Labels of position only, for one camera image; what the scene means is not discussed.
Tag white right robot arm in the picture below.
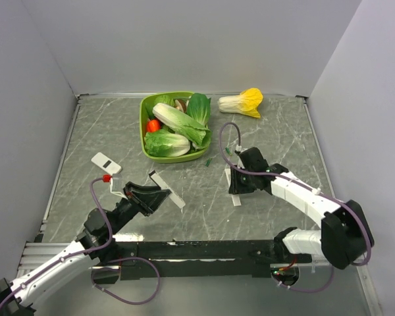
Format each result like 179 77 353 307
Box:
228 146 375 269

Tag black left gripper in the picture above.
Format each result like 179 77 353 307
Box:
109 180 171 234

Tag white remote battery cover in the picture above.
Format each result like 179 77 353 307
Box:
224 168 242 207

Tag yellow napa cabbage toy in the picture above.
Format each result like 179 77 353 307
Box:
218 88 263 119

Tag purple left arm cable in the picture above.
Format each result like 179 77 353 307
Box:
0 177 161 315

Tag green bok choy toy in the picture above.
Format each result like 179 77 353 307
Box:
186 93 211 126

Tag green leafy lettuce toy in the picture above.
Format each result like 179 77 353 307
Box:
144 94 175 119

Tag green plastic bowl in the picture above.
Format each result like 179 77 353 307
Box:
139 92 209 164

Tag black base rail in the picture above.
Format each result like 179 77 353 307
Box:
93 240 312 285

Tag white green cabbage toy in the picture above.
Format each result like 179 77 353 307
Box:
144 130 190 157

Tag slim white remote control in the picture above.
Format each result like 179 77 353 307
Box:
148 170 186 211

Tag wide white remote control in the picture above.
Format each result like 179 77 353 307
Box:
91 152 122 175

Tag brown mushroom toy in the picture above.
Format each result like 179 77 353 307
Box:
174 99 187 113

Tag orange pepper toy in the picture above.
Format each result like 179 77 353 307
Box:
146 119 161 132

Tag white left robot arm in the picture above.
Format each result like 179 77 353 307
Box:
0 182 172 315

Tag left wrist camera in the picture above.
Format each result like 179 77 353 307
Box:
102 174 127 199

